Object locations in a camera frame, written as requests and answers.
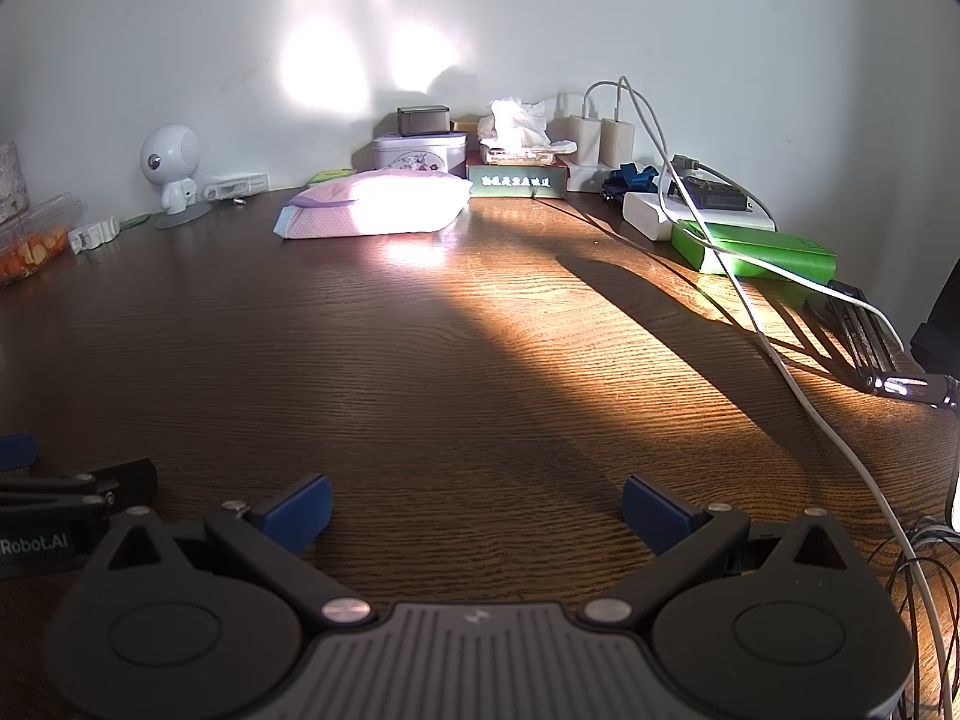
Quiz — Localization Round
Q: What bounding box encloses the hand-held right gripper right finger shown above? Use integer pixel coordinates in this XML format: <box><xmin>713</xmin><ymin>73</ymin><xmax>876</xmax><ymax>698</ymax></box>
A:
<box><xmin>579</xmin><ymin>475</ymin><xmax>875</xmax><ymax>625</ymax></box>

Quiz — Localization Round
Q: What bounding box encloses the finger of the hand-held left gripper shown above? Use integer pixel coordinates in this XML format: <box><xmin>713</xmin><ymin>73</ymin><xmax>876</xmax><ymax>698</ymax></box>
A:
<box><xmin>0</xmin><ymin>457</ymin><xmax>158</xmax><ymax>526</ymax></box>
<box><xmin>0</xmin><ymin>433</ymin><xmax>38</xmax><ymax>475</ymax></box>

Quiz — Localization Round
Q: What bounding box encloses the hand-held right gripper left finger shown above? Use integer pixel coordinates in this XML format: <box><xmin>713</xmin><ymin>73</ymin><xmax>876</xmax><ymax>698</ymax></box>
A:
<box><xmin>94</xmin><ymin>474</ymin><xmax>376</xmax><ymax>627</ymax></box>

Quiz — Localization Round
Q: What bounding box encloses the pink and blue mesh vest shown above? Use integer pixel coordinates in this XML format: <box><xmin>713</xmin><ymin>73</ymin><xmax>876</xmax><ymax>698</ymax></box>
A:
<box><xmin>274</xmin><ymin>169</ymin><xmax>472</xmax><ymax>239</ymax></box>

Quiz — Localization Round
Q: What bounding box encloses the clear container with orange food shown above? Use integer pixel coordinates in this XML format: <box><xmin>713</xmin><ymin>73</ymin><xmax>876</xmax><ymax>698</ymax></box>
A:
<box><xmin>0</xmin><ymin>191</ymin><xmax>82</xmax><ymax>287</ymax></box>

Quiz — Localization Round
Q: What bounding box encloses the white plastic buckle device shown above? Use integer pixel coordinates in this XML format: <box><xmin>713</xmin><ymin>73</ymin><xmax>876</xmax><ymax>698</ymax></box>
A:
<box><xmin>69</xmin><ymin>216</ymin><xmax>121</xmax><ymax>254</ymax></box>

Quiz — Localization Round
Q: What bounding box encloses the textured purple-white vase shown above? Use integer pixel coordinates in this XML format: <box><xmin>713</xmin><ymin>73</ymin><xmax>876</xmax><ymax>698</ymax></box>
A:
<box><xmin>0</xmin><ymin>141</ymin><xmax>29</xmax><ymax>222</ymax></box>

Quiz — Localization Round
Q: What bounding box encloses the black folding stand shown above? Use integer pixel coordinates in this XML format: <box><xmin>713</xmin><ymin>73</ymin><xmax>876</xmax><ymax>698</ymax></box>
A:
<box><xmin>806</xmin><ymin>279</ymin><xmax>960</xmax><ymax>410</ymax></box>

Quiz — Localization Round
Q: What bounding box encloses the white power bank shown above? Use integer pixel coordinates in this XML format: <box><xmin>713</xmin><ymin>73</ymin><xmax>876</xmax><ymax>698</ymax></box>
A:
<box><xmin>622</xmin><ymin>191</ymin><xmax>779</xmax><ymax>241</ymax></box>

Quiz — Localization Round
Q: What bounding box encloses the black electronic device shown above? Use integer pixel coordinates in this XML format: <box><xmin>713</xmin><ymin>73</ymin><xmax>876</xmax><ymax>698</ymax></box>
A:
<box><xmin>667</xmin><ymin>176</ymin><xmax>755</xmax><ymax>212</ymax></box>

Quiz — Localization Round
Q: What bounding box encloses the black object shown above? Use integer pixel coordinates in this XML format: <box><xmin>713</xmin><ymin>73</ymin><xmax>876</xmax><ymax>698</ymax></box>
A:
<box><xmin>909</xmin><ymin>259</ymin><xmax>960</xmax><ymax>383</ymax></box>

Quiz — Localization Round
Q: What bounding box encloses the white power strip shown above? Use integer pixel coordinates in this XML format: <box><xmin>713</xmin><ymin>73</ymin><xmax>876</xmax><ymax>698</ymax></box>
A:
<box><xmin>559</xmin><ymin>154</ymin><xmax>623</xmax><ymax>194</ymax></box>

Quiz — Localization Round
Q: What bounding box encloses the red and green box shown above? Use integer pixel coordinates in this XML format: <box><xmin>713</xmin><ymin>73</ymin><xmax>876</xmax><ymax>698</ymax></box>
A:
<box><xmin>465</xmin><ymin>150</ymin><xmax>569</xmax><ymax>200</ymax></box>

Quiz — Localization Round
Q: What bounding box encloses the floral tin box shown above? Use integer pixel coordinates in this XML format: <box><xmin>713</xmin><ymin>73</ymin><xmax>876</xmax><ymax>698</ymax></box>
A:
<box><xmin>373</xmin><ymin>131</ymin><xmax>467</xmax><ymax>175</ymax></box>

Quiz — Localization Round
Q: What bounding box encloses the crumpled white tissue bag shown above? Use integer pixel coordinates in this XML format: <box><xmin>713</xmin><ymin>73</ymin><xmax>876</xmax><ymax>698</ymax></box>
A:
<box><xmin>478</xmin><ymin>97</ymin><xmax>578</xmax><ymax>164</ymax></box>

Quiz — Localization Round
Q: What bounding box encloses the dark grey metal box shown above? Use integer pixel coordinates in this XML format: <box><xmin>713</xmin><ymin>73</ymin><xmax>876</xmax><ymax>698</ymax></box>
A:
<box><xmin>397</xmin><ymin>106</ymin><xmax>451</xmax><ymax>137</ymax></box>

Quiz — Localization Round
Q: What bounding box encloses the white charging cable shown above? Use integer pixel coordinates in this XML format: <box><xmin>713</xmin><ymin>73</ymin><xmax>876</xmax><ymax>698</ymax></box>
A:
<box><xmin>581</xmin><ymin>75</ymin><xmax>960</xmax><ymax>720</ymax></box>
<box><xmin>615</xmin><ymin>76</ymin><xmax>908</xmax><ymax>353</ymax></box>

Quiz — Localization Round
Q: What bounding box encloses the black cable bundle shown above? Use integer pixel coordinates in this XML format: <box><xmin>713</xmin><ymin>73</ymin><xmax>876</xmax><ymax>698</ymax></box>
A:
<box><xmin>870</xmin><ymin>514</ymin><xmax>960</xmax><ymax>720</ymax></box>

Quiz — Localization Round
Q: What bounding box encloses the grey usb cable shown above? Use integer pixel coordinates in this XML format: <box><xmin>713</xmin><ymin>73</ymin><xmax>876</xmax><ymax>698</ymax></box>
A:
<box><xmin>671</xmin><ymin>154</ymin><xmax>781</xmax><ymax>233</ymax></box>

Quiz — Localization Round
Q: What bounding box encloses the white robot-shaped camera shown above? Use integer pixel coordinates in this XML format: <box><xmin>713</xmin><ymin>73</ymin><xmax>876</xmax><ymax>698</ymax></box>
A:
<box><xmin>140</xmin><ymin>124</ymin><xmax>212</xmax><ymax>230</ymax></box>

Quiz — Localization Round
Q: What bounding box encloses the white wall charger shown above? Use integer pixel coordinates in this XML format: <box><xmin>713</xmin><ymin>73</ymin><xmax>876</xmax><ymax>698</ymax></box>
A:
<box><xmin>568</xmin><ymin>115</ymin><xmax>602</xmax><ymax>166</ymax></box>
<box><xmin>600</xmin><ymin>118</ymin><xmax>637</xmax><ymax>168</ymax></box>

